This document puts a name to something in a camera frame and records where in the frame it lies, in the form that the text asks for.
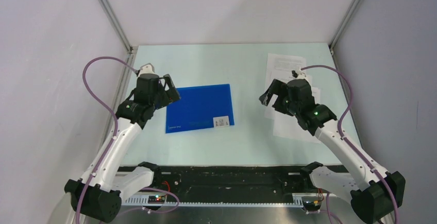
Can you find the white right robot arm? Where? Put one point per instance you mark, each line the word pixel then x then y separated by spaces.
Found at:
pixel 372 191

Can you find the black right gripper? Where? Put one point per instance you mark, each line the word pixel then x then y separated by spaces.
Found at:
pixel 276 87

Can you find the left controller board with leds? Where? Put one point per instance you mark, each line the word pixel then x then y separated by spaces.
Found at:
pixel 156 199

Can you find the controller board with leds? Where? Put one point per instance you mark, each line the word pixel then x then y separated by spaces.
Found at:
pixel 156 199
pixel 311 205

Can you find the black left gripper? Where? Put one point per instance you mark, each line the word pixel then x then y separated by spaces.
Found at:
pixel 171 92

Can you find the top white paper sheet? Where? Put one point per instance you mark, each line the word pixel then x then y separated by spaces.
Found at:
pixel 282 65

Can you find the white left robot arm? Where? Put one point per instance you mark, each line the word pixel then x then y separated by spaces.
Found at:
pixel 98 194

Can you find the right controller board with leds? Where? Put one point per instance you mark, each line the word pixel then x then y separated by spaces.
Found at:
pixel 311 205

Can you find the bottom white paper sheet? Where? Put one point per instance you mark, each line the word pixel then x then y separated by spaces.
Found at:
pixel 287 127

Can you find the aluminium frame post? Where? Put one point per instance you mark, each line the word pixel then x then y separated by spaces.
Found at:
pixel 351 10
pixel 113 20

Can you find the blue plastic folder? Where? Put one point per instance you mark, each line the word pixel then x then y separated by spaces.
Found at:
pixel 200 107

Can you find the left aluminium frame post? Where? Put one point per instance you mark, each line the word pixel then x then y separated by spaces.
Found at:
pixel 113 20

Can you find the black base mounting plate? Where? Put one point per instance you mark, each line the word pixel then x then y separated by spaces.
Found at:
pixel 232 184

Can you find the right aluminium frame post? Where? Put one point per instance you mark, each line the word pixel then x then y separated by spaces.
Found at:
pixel 351 10

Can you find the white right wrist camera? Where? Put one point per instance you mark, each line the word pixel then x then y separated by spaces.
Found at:
pixel 299 74

